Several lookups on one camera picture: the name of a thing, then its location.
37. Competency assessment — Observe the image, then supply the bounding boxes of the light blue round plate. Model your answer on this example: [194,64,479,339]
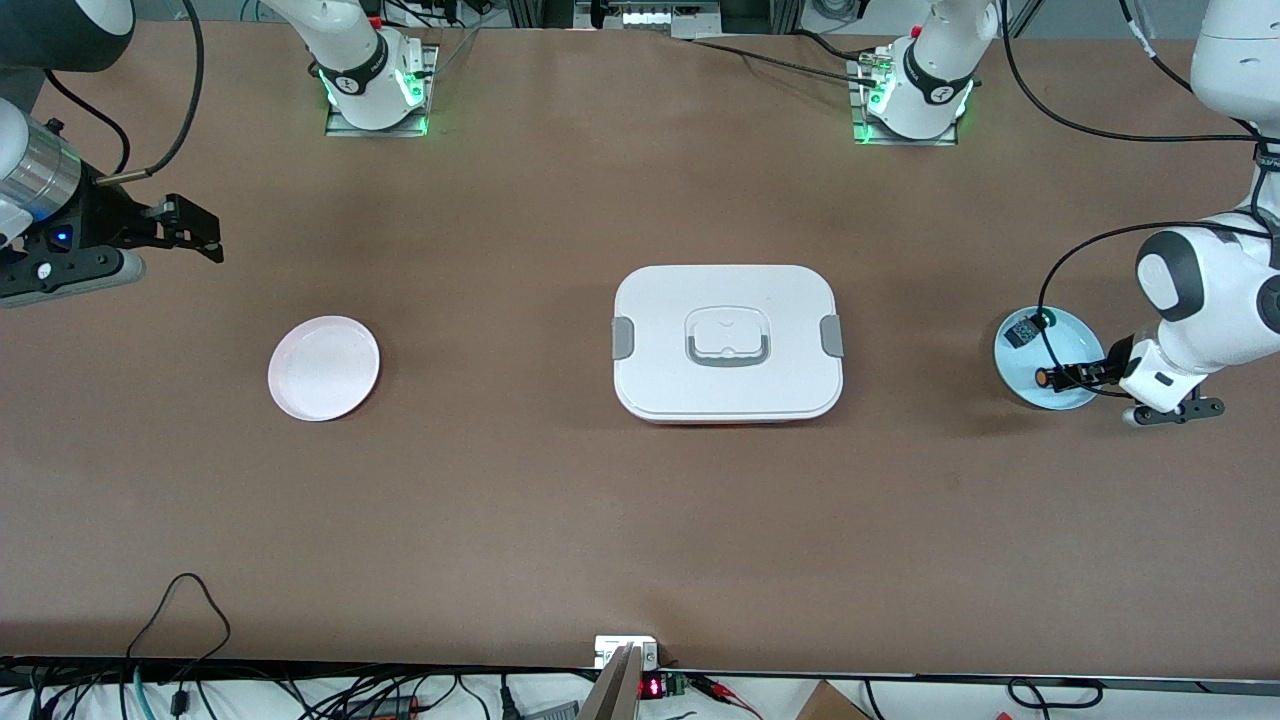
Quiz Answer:
[993,305,1107,412]

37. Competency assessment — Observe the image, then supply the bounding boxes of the pale pink round plate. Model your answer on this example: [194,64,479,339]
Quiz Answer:
[267,315,382,423]

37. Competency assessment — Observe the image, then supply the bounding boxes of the brown cardboard piece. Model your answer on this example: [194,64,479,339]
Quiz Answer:
[794,680,873,720]

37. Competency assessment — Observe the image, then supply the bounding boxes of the red clip leads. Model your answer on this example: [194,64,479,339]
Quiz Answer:
[688,674,763,720]

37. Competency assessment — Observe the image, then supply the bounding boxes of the black power adapter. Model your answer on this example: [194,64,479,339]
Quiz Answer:
[338,694,423,720]

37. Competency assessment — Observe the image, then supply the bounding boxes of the silver lit device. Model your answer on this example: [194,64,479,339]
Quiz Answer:
[572,0,723,41]

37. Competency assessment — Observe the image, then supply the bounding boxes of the small white edge device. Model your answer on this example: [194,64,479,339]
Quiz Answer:
[594,635,659,670]

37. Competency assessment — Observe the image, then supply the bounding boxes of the grey slanted pole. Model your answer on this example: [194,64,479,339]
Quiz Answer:
[577,644,642,720]

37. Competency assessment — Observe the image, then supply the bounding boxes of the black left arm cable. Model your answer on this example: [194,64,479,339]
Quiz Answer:
[1000,0,1280,399]

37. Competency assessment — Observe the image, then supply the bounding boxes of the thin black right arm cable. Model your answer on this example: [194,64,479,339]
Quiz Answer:
[42,70,133,177]

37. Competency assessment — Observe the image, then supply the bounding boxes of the black cable with brass end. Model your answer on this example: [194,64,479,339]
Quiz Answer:
[95,0,206,185]

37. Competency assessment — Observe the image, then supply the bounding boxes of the black flat cable loop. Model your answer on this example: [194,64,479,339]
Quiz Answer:
[1004,677,1107,713]

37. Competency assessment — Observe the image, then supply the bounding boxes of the white lunch box grey handle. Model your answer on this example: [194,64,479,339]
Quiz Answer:
[611,264,845,427]

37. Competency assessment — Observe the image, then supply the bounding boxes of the thin black looped cable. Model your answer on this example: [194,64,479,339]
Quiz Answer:
[124,572,234,667]

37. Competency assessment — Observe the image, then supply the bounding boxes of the black table edge rail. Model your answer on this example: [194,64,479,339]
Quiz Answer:
[0,654,1280,694]

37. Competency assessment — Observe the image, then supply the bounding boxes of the black cable to arm base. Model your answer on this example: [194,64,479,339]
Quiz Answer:
[688,36,881,87]

